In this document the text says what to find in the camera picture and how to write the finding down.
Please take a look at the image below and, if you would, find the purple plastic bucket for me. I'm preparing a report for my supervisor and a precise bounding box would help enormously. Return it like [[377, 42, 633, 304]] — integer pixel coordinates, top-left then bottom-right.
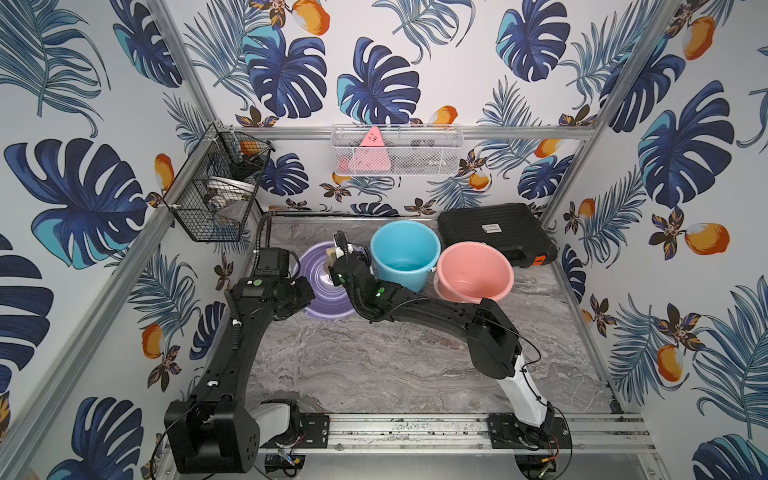
[[300, 241, 355, 320]]

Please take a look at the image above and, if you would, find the teal plastic bucket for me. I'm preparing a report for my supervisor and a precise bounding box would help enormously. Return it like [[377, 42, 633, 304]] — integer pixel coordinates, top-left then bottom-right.
[[370, 220, 442, 292]]

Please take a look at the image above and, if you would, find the pink plastic bucket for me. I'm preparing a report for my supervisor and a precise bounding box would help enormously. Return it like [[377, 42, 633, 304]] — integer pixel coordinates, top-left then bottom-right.
[[433, 242, 514, 303]]

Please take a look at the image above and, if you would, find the yellow cleaning cloth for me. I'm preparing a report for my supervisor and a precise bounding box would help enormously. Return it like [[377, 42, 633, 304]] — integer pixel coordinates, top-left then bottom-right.
[[325, 248, 339, 268]]

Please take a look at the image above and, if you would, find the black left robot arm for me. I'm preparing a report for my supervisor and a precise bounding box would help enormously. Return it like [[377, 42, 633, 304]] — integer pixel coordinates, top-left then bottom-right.
[[164, 248, 314, 474]]

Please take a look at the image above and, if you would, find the pink triangular item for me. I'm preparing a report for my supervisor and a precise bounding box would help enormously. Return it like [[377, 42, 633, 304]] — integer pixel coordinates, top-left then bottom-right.
[[348, 126, 392, 174]]

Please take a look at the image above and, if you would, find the black plastic tool case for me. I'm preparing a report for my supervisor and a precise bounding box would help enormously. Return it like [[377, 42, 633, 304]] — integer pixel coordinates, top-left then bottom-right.
[[437, 203, 558, 268]]

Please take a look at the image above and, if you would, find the black wire basket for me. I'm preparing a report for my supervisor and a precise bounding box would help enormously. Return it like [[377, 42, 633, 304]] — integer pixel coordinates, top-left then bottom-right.
[[163, 124, 275, 243]]

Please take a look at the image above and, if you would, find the clear wall shelf basket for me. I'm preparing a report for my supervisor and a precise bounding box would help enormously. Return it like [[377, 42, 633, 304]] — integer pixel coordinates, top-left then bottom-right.
[[330, 125, 464, 176]]

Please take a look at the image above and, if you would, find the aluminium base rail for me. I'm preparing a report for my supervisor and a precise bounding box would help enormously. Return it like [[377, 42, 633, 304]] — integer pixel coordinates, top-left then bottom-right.
[[236, 413, 656, 458]]

